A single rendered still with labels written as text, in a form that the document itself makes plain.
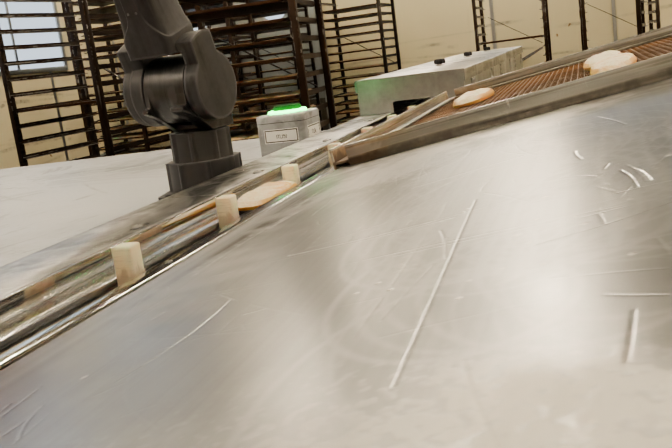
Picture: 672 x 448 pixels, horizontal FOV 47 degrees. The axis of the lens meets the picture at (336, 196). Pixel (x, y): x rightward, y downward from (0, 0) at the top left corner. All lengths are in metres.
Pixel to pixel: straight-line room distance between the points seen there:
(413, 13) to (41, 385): 7.77
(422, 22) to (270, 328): 7.75
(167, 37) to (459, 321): 0.72
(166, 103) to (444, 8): 7.09
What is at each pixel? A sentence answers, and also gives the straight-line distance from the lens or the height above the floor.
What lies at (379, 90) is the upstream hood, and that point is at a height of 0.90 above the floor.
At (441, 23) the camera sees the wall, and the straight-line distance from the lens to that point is 7.89.
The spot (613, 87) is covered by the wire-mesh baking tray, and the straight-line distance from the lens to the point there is 0.52.
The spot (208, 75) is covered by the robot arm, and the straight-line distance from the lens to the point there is 0.86.
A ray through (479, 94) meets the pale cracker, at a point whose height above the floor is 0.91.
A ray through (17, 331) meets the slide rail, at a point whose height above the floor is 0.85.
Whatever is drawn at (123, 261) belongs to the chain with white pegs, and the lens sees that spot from 0.48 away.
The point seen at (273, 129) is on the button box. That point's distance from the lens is 1.07.
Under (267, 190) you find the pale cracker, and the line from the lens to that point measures 0.66.
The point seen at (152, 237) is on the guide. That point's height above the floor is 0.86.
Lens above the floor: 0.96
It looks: 10 degrees down
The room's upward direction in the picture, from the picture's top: 8 degrees counter-clockwise
